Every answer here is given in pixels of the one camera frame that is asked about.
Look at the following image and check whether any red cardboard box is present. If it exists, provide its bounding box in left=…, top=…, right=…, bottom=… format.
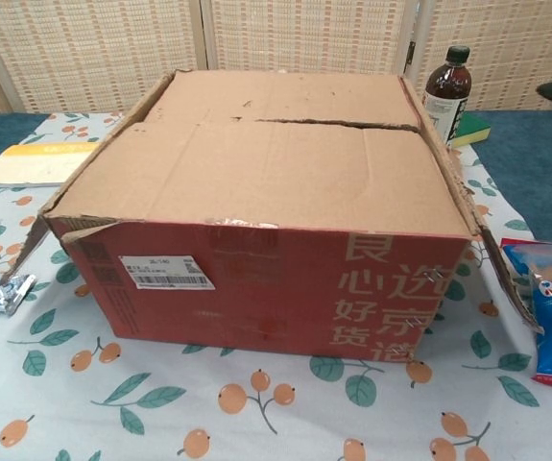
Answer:
left=0, top=67, right=546, bottom=363

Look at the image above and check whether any green yellow sponge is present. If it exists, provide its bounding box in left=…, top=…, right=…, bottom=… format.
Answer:
left=449, top=112, right=493, bottom=150

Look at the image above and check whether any dark brown drink bottle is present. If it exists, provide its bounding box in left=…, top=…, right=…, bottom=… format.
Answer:
left=421, top=45, right=472, bottom=148

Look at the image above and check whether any bamboo folding screen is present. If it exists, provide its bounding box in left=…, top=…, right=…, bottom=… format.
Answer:
left=0, top=0, right=552, bottom=121

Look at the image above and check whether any yellow white book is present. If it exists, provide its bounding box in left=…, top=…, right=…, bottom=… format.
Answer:
left=0, top=140, right=108, bottom=190

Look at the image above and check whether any floral tablecloth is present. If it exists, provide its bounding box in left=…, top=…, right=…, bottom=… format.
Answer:
left=0, top=110, right=552, bottom=461

